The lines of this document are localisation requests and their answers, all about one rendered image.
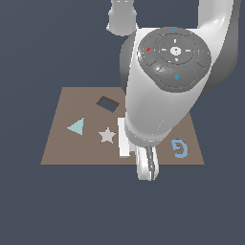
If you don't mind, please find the pale grey star piece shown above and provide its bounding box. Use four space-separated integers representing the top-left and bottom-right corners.
98 126 117 145

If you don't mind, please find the white rectangular block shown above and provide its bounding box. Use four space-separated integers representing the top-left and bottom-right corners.
117 117 137 158

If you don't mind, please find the brown board with square slot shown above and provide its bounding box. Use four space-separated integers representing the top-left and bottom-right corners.
40 86 206 167

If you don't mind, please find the light teal triangle piece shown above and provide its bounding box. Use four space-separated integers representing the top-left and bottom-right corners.
66 117 85 136

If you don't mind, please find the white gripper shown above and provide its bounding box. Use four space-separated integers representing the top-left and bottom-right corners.
135 144 160 182

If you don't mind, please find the blue curled letter piece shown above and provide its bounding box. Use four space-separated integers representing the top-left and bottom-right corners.
171 139 189 159

